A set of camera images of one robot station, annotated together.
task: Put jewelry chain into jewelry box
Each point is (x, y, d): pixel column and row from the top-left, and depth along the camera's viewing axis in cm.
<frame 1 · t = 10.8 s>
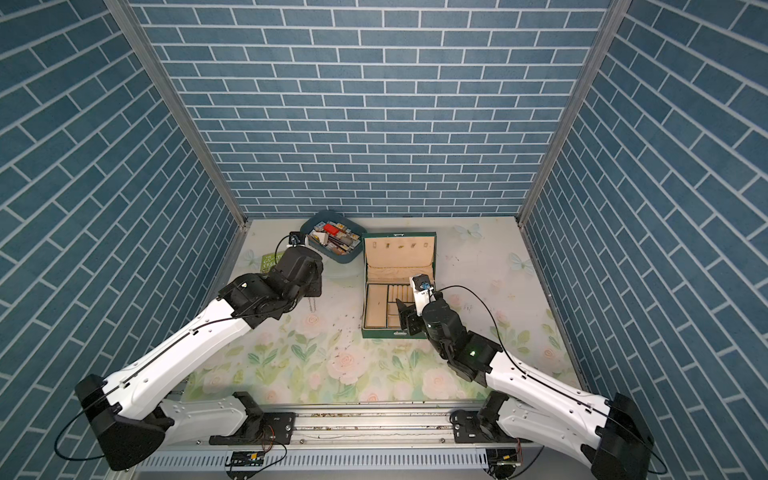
left hand: (320, 275, 75), fingers closed
right hand: (411, 298, 76), fingers open
green jewelry box: (389, 262, 94), point 13 cm above the table
teal storage bin: (347, 246, 111), point 3 cm above the table
red box in bin: (330, 228, 118), point 3 cm above the table

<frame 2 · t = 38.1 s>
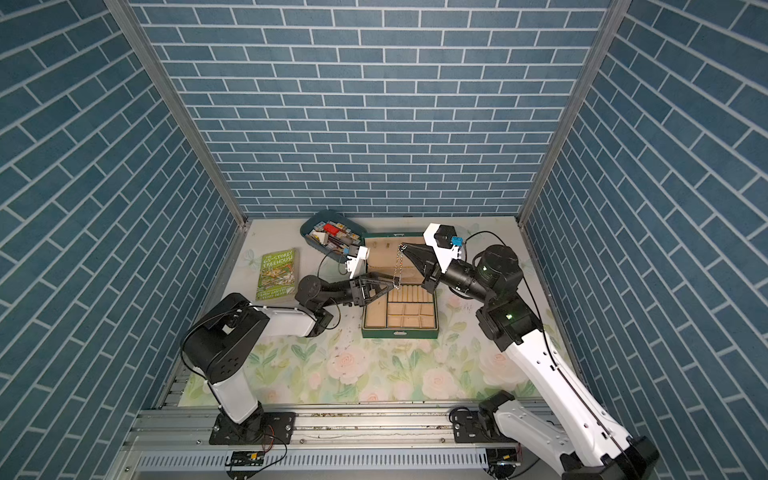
left hand: (397, 294, 70), fingers open
right hand: (407, 249, 60), fingers closed
the named things where they were.

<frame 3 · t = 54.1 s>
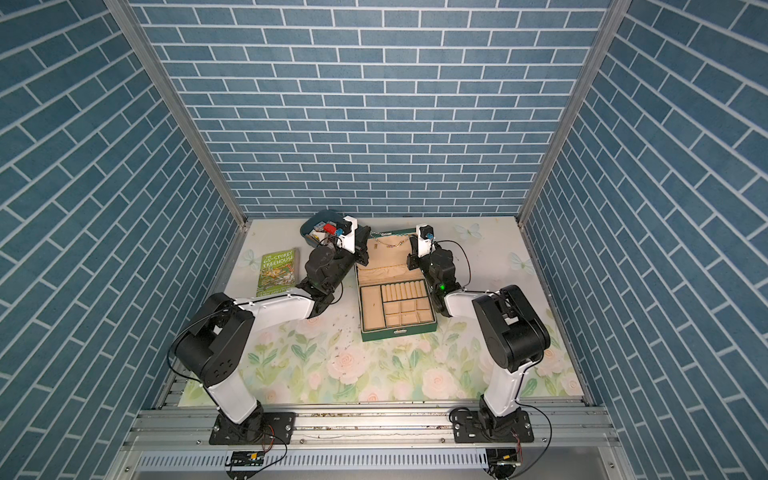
left hand: (375, 229, 83), fingers closed
right hand: (415, 237, 91), fingers closed
the named things where they were.

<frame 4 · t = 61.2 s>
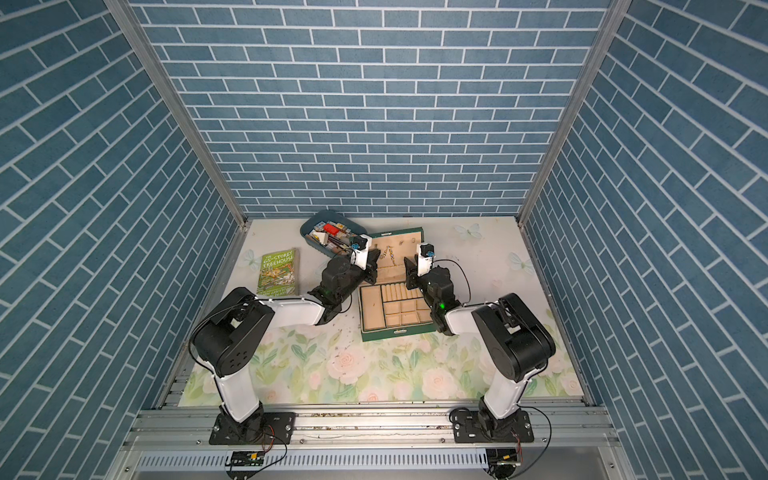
left hand: (385, 253, 89), fingers closed
right hand: (411, 258, 92), fingers open
the named things where they were.

